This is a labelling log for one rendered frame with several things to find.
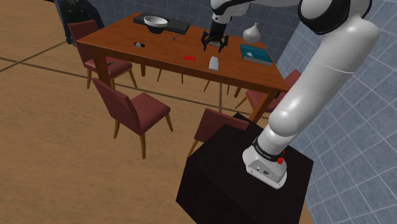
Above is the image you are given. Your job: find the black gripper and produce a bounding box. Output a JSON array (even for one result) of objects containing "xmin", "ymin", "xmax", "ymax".
[{"xmin": 201, "ymin": 22, "xmax": 230, "ymax": 53}]

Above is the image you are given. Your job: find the grey upright phone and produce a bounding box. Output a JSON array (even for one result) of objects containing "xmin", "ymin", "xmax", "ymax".
[{"xmin": 208, "ymin": 55, "xmax": 220, "ymax": 72}]

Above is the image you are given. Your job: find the white round vase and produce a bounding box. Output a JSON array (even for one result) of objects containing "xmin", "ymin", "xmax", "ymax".
[{"xmin": 242, "ymin": 22, "xmax": 262, "ymax": 45}]

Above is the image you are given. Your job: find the black flat tray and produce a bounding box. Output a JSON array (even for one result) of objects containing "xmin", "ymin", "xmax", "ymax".
[{"xmin": 132, "ymin": 11, "xmax": 191, "ymax": 36}]

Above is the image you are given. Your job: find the teal book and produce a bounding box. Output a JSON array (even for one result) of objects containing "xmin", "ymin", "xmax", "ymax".
[{"xmin": 239, "ymin": 43, "xmax": 274, "ymax": 67}]

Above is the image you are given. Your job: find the dark red dining chair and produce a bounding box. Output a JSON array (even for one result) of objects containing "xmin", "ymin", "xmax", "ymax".
[
  {"xmin": 202, "ymin": 80, "xmax": 232, "ymax": 96},
  {"xmin": 156, "ymin": 68, "xmax": 185, "ymax": 85},
  {"xmin": 91, "ymin": 77, "xmax": 174, "ymax": 160},
  {"xmin": 234, "ymin": 69, "xmax": 302, "ymax": 115},
  {"xmin": 67, "ymin": 19, "xmax": 139, "ymax": 91},
  {"xmin": 186, "ymin": 107, "xmax": 250, "ymax": 159}
]

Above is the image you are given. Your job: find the brown wooden dining table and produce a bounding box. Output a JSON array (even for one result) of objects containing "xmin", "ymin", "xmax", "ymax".
[{"xmin": 76, "ymin": 11, "xmax": 291, "ymax": 123}]

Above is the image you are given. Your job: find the white and black bowl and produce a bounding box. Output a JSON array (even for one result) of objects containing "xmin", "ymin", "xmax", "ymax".
[{"xmin": 143, "ymin": 15, "xmax": 169, "ymax": 34}]

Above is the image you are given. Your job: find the dark potted plant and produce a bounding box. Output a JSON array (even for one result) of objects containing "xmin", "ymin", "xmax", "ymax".
[{"xmin": 53, "ymin": 0, "xmax": 105, "ymax": 48}]

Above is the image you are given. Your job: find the black robot stand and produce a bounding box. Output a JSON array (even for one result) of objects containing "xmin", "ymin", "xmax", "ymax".
[{"xmin": 176, "ymin": 113, "xmax": 314, "ymax": 224}]

